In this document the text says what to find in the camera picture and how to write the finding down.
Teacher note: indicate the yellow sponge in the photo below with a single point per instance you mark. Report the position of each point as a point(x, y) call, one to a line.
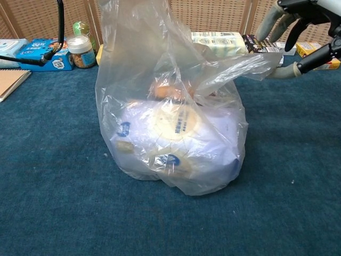
point(99, 56)

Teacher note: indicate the teal table cloth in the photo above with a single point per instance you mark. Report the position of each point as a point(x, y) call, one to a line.
point(53, 160)

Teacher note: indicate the green bottle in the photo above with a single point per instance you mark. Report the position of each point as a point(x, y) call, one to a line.
point(82, 28)

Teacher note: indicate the clear plastic shopping bag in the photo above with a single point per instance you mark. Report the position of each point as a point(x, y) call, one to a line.
point(133, 66)

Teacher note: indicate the white lidded snack jar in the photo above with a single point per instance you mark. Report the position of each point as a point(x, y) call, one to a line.
point(80, 50)

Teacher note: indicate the wicker folding screen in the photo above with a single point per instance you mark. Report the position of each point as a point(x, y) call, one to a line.
point(213, 16)

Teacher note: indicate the blue cookie box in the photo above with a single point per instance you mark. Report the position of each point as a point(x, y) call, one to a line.
point(32, 49)

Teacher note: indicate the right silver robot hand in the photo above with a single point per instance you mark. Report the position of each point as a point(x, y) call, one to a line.
point(311, 10)

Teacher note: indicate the orange snack packet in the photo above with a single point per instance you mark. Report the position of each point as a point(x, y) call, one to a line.
point(165, 92)

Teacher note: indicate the brown spiral notebook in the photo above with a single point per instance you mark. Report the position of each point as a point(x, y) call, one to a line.
point(12, 81)

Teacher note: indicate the light blue wet wipes pack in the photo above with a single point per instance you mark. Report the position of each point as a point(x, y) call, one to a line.
point(10, 50)

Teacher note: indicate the small white box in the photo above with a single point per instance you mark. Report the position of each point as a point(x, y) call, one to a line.
point(281, 48)

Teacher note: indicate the yellow box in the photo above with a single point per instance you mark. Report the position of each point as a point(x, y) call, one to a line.
point(306, 49)

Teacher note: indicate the black snack packet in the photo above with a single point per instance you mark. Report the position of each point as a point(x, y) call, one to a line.
point(253, 45)

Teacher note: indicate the white long snack package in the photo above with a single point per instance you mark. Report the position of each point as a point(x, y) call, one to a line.
point(221, 42)

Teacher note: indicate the white bagged package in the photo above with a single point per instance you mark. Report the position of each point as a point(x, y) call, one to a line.
point(213, 138)

